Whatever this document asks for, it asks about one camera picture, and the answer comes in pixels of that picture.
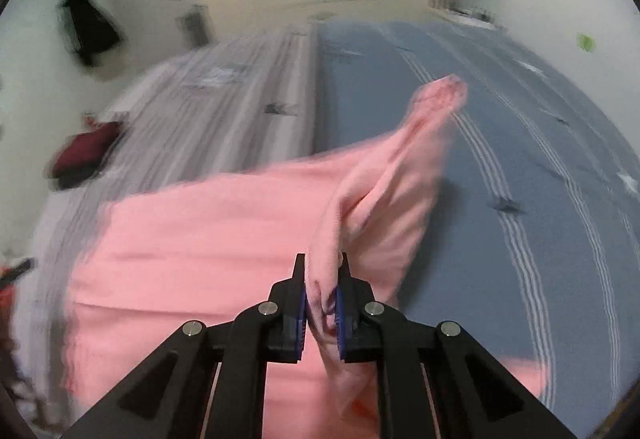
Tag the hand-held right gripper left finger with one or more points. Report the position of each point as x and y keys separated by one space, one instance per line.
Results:
x=301 y=324

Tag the folded black garment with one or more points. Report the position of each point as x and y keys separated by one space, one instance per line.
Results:
x=72 y=180

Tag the green apple sticker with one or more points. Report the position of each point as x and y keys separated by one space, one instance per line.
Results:
x=585 y=41

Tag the bed with striped star sheet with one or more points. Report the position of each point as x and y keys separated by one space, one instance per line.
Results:
x=500 y=144

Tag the upright grey suitcase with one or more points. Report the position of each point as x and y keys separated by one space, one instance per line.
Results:
x=194 y=26

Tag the white nightstand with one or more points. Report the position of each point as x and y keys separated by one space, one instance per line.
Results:
x=450 y=14

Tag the black jacket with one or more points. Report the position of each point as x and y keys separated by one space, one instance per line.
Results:
x=87 y=26

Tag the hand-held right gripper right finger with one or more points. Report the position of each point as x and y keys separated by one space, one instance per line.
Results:
x=341 y=324

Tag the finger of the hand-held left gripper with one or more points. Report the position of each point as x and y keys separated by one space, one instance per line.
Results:
x=17 y=271

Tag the folded maroon garment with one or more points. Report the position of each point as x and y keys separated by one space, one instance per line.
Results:
x=85 y=149

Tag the pink t-shirt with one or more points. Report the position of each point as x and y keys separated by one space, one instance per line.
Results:
x=200 y=244

